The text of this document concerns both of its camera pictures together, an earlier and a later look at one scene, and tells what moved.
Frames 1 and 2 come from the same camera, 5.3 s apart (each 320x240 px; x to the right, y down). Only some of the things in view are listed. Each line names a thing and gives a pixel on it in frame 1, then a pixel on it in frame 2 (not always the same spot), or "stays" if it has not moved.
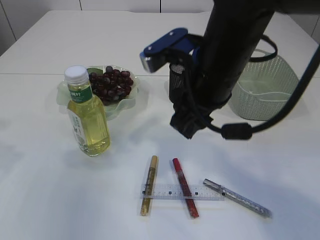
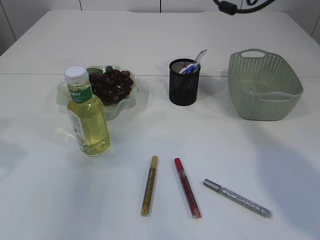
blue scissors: [194, 52] -> [193, 68]
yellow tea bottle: [88, 113] stays
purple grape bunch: [112, 85] stays
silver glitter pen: [237, 198] stays
